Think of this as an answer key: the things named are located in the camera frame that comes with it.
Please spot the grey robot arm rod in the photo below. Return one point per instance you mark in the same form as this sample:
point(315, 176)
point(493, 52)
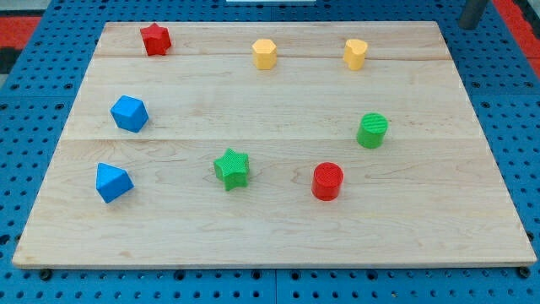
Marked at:
point(471, 14)

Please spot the yellow hexagon block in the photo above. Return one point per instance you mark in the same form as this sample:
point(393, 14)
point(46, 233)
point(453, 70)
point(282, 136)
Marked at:
point(264, 54)

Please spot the green star block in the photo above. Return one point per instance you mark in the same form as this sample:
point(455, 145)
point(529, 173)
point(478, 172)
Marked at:
point(232, 169)

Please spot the red cylinder block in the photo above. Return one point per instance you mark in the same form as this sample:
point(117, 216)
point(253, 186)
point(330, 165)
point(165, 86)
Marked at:
point(327, 181)

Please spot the wooden board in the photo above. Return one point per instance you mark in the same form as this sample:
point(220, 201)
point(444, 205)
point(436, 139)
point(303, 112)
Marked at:
point(431, 196)

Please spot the green cylinder block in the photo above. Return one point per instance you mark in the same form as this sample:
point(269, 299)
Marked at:
point(372, 130)

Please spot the yellow heart block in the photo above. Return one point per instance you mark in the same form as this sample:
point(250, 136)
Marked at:
point(354, 53)

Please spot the blue cube block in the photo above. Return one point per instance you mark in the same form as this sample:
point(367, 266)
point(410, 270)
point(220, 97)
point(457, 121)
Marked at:
point(129, 113)

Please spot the red star block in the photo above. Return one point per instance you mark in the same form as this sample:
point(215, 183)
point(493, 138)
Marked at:
point(156, 39)

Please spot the blue triangle block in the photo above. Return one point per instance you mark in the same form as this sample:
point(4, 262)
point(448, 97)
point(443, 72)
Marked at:
point(111, 182)

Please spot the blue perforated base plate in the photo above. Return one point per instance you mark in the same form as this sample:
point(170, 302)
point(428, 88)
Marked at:
point(41, 87)

